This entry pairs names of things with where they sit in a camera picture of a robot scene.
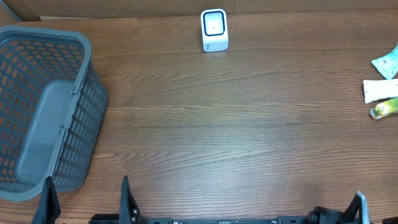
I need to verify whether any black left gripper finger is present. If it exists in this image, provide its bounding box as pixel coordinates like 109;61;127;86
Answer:
119;175;140;224
31;176;61;224

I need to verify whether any white tube with gold cap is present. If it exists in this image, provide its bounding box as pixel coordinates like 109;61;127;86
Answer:
363;79;397;103

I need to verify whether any teal wet wipes pack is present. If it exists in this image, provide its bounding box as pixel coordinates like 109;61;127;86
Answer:
371;47;397;80

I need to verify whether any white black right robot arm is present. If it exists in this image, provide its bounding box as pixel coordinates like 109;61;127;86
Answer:
303;191;373;224

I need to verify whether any white barcode scanner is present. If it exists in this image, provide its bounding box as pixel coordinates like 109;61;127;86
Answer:
200;8;229;52

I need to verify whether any grey plastic shopping basket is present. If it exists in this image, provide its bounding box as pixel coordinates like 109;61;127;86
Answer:
1;26;108;202

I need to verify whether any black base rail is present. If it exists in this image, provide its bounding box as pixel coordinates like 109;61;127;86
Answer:
88;214;306;224

